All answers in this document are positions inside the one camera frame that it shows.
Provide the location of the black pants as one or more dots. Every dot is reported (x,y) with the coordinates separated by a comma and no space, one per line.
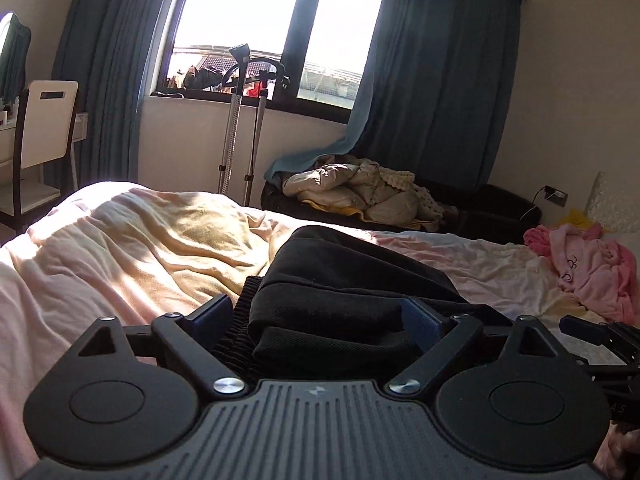
(340,290)

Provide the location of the white desk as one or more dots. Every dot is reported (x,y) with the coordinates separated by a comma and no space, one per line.
(7,160)

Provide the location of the white patterned pillow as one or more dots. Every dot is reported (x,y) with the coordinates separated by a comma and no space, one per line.
(612,205)

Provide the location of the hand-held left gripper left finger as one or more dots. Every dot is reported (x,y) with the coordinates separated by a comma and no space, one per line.
(212,314)

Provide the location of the pink fleece garment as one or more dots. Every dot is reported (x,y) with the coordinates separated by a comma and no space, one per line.
(592,265)

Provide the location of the wall socket with plug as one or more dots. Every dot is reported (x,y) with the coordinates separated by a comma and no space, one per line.
(556,195)

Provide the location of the yellow cloth item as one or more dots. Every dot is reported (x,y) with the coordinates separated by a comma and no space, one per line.
(575,217)

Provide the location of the pink and cream bed blanket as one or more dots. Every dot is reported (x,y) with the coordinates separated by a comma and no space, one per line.
(125,260)

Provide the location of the yellow cloth under jacket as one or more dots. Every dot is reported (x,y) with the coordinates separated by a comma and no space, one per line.
(330,210)

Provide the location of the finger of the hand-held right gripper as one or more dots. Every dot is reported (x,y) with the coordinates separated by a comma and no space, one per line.
(582,329)

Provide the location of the blue curtain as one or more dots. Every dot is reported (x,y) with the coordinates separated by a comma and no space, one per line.
(440,70)
(105,75)

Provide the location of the metal crutches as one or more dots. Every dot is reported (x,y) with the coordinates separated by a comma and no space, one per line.
(231,130)

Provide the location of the black sofa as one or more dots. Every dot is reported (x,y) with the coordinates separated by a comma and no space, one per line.
(495,207)

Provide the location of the dark flat object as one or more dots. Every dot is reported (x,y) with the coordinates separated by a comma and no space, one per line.
(167,94)

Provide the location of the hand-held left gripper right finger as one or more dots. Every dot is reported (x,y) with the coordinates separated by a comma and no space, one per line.
(419,321)

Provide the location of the beige down jacket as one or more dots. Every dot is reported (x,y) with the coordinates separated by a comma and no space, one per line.
(350,190)

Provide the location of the dark framed window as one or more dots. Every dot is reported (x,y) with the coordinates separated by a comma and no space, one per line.
(260,15)

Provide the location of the person's right hand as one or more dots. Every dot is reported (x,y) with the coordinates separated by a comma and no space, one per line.
(617,455)

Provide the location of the white chair with dark frame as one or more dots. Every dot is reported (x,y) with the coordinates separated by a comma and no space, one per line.
(45,125)

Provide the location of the cream bobble blanket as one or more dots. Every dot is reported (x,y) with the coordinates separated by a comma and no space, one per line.
(399,180)

